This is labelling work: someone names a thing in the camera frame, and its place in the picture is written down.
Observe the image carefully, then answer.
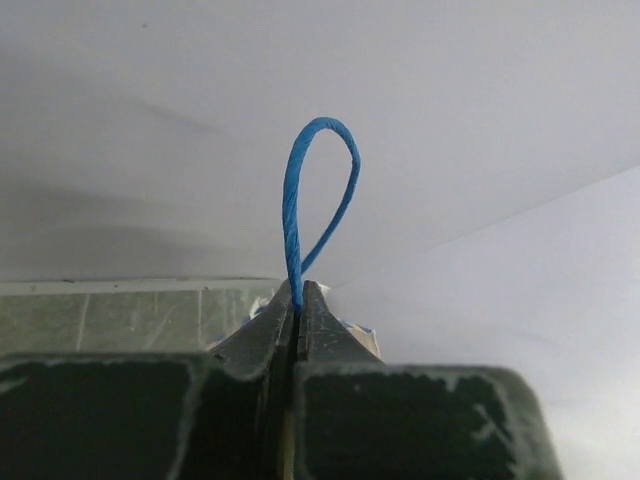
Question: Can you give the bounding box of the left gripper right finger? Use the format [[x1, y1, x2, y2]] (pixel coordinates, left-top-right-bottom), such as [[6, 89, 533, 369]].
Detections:
[[293, 281, 562, 479]]

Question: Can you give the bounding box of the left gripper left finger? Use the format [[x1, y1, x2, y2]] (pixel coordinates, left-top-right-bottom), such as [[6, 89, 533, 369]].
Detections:
[[1, 285, 295, 479]]

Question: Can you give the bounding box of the blue checkered paper bag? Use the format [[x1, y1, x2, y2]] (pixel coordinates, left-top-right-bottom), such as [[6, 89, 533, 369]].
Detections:
[[207, 116, 382, 364]]

